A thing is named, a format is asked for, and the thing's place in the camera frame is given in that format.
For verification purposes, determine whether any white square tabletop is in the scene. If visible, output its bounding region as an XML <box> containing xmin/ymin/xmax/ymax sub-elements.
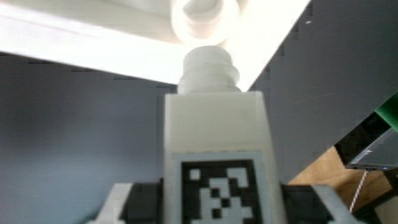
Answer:
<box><xmin>0</xmin><ymin>0</ymin><xmax>310</xmax><ymax>89</ymax></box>

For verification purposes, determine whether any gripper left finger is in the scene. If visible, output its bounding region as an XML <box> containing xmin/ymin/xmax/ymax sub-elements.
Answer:
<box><xmin>86</xmin><ymin>183</ymin><xmax>161</xmax><ymax>224</ymax></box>

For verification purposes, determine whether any dark metal equipment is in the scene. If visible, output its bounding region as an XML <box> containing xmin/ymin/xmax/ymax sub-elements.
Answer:
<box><xmin>333</xmin><ymin>113</ymin><xmax>398</xmax><ymax>171</ymax></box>

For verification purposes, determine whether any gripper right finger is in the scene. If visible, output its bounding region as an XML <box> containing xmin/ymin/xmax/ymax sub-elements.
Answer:
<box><xmin>282</xmin><ymin>185</ymin><xmax>365</xmax><ymax>224</ymax></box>

